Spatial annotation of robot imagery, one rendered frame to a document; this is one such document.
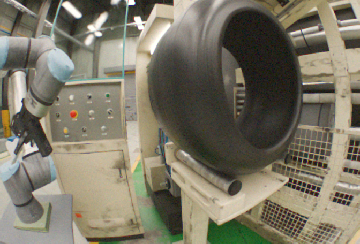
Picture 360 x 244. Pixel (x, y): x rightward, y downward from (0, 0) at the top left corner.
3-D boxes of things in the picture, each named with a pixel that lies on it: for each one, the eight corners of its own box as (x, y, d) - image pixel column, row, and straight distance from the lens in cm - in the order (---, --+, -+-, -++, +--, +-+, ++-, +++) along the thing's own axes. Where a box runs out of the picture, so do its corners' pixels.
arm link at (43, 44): (29, 31, 56) (33, 47, 45) (57, 35, 59) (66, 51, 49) (22, 58, 60) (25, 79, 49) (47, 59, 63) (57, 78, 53)
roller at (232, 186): (175, 159, 68) (174, 149, 67) (185, 157, 70) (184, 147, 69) (229, 198, 42) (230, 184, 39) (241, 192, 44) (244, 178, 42)
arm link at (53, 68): (69, 54, 50) (82, 73, 43) (47, 87, 54) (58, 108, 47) (49, 40, 45) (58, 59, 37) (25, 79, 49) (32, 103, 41)
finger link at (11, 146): (2, 153, 59) (14, 132, 57) (13, 167, 57) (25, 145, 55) (-1, 153, 56) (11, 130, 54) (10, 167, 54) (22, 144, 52)
